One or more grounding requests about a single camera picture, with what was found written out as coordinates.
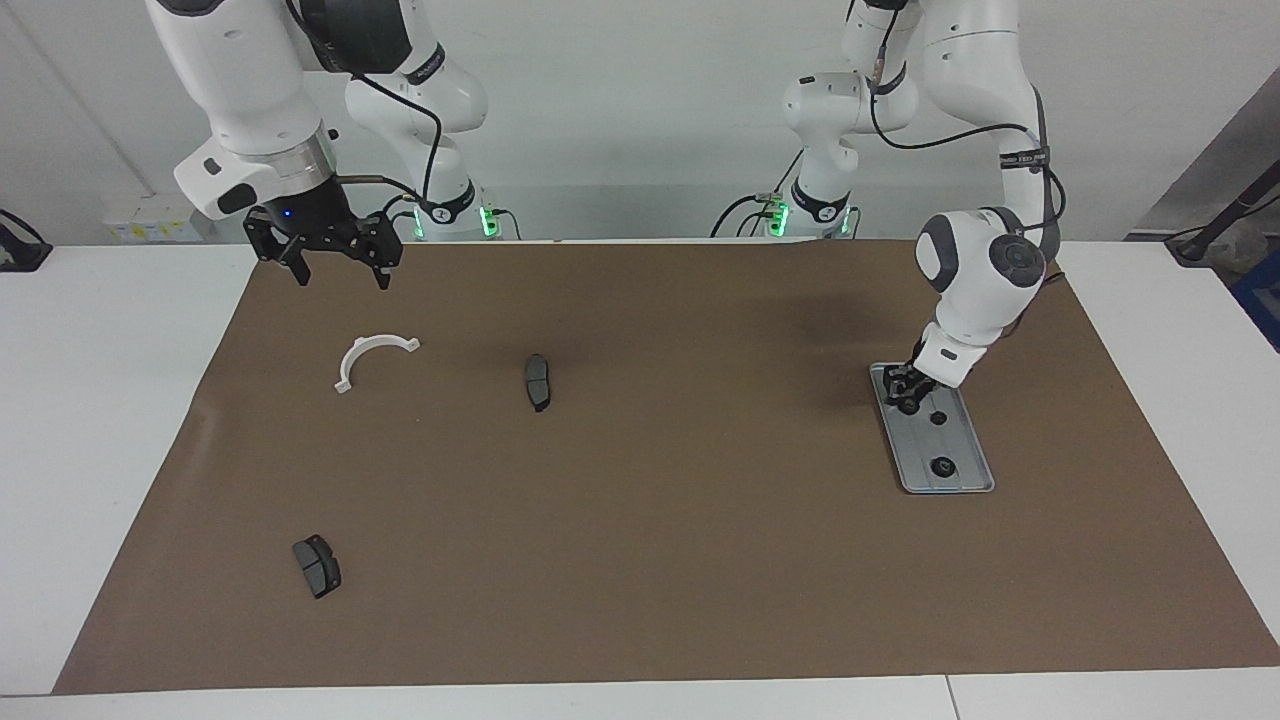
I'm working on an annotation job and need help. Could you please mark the blue box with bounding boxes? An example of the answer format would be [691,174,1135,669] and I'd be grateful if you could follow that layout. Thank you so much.
[1232,250,1280,353]

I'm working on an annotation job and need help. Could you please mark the brown table mat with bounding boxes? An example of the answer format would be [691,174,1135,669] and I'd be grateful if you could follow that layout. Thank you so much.
[52,238,1280,696]

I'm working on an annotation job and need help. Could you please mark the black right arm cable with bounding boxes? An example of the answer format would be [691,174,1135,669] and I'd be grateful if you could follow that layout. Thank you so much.
[285,0,446,216]

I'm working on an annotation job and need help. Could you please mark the black stand pole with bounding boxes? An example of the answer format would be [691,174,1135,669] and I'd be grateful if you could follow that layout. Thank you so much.
[1165,160,1280,266]

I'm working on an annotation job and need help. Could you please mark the stacked grey brake pads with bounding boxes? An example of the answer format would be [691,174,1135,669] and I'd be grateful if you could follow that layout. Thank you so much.
[291,533,343,600]

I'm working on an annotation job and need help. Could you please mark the single grey brake pad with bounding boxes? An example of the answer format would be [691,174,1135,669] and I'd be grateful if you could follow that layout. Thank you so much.
[523,353,554,413]

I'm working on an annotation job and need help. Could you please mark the white wall socket box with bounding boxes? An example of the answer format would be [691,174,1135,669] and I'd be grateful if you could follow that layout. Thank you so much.
[102,200,206,244]

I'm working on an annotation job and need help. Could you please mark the silver metal tray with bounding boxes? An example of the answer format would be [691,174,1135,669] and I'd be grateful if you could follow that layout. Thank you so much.
[868,362,997,496]

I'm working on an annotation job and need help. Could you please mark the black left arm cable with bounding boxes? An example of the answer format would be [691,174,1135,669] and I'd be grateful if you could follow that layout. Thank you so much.
[868,0,1067,291]

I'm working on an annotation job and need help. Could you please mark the white curved plastic bracket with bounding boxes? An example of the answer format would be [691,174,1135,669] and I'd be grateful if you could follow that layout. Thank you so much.
[333,335,422,395]

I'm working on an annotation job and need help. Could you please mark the black clamp mount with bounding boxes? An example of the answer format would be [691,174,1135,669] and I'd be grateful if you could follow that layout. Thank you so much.
[0,208,53,273]

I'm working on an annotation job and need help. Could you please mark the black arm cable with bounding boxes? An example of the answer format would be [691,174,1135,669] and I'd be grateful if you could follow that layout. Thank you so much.
[868,0,1067,291]
[285,0,446,216]

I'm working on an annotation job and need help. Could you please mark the black base cable bundle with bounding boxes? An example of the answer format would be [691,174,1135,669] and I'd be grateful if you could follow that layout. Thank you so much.
[370,195,421,241]
[710,150,801,239]

